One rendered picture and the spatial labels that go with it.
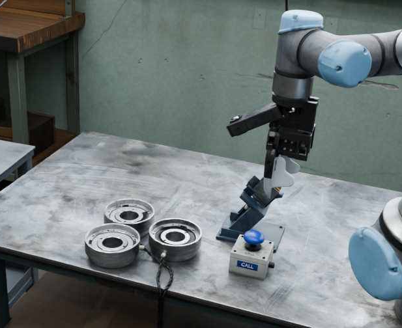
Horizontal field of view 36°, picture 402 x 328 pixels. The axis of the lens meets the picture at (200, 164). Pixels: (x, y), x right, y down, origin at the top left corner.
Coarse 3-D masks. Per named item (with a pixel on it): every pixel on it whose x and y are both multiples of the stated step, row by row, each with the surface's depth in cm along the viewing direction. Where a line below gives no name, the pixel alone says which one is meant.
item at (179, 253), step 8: (152, 224) 123; (160, 224) 124; (168, 224) 125; (176, 224) 125; (184, 224) 125; (192, 224) 124; (152, 232) 122; (168, 232) 122; (176, 232) 123; (184, 232) 123; (200, 232) 121; (152, 240) 118; (168, 240) 120; (176, 240) 124; (184, 240) 120; (200, 240) 120; (152, 248) 119; (160, 248) 117; (168, 248) 116; (176, 248) 116; (184, 248) 117; (192, 248) 118; (160, 256) 119; (168, 256) 117; (176, 256) 117; (184, 256) 117; (192, 256) 120
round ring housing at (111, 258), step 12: (96, 228) 120; (108, 228) 122; (120, 228) 122; (132, 228) 120; (108, 240) 120; (120, 240) 119; (132, 240) 120; (96, 252) 113; (108, 252) 113; (120, 252) 113; (132, 252) 115; (96, 264) 115; (108, 264) 114; (120, 264) 115
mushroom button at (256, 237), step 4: (248, 232) 116; (252, 232) 116; (256, 232) 116; (260, 232) 116; (244, 236) 115; (248, 236) 115; (252, 236) 115; (256, 236) 115; (260, 236) 115; (264, 236) 116; (248, 240) 114; (252, 240) 114; (256, 240) 114; (260, 240) 114; (264, 240) 115; (252, 244) 116; (256, 244) 114
